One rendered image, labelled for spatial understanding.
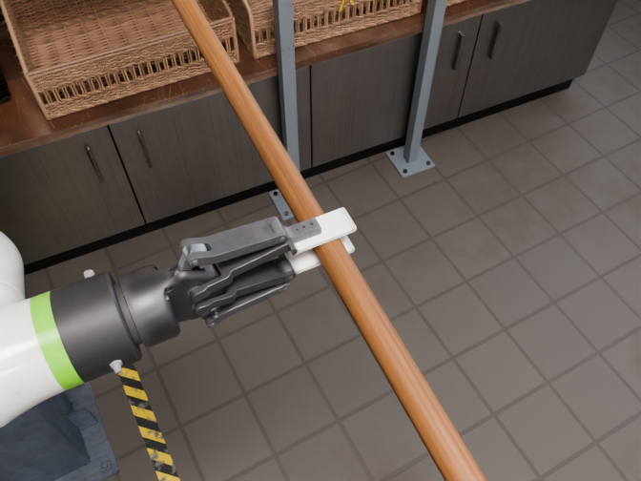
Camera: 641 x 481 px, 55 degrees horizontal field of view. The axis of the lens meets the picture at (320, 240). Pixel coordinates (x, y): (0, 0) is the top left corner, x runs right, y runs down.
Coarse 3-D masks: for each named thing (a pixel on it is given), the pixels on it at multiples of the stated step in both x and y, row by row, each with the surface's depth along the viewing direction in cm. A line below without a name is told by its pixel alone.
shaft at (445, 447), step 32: (192, 0) 87; (192, 32) 83; (224, 64) 78; (256, 128) 72; (288, 160) 69; (288, 192) 66; (320, 256) 62; (352, 288) 59; (384, 320) 57; (384, 352) 55; (416, 384) 53; (416, 416) 52; (448, 448) 50; (448, 480) 49; (480, 480) 49
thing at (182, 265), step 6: (186, 246) 55; (192, 246) 55; (198, 246) 56; (204, 246) 56; (186, 252) 55; (192, 252) 55; (180, 258) 56; (180, 264) 57; (186, 264) 56; (174, 270) 57; (180, 270) 57
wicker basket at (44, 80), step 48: (0, 0) 157; (48, 0) 179; (96, 0) 185; (144, 0) 191; (48, 48) 178; (96, 48) 178; (144, 48) 158; (192, 48) 164; (48, 96) 165; (96, 96) 163
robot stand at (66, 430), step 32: (128, 384) 180; (32, 416) 135; (64, 416) 159; (96, 416) 173; (0, 448) 138; (32, 448) 145; (64, 448) 153; (96, 448) 168; (160, 448) 169; (0, 480) 149; (32, 480) 157; (64, 480) 163; (96, 480) 163; (160, 480) 164
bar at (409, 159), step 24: (288, 0) 153; (432, 0) 176; (288, 24) 159; (432, 24) 181; (288, 48) 165; (432, 48) 188; (288, 72) 171; (432, 72) 197; (288, 96) 178; (288, 120) 185; (288, 144) 194; (408, 144) 224; (408, 168) 228; (288, 216) 215
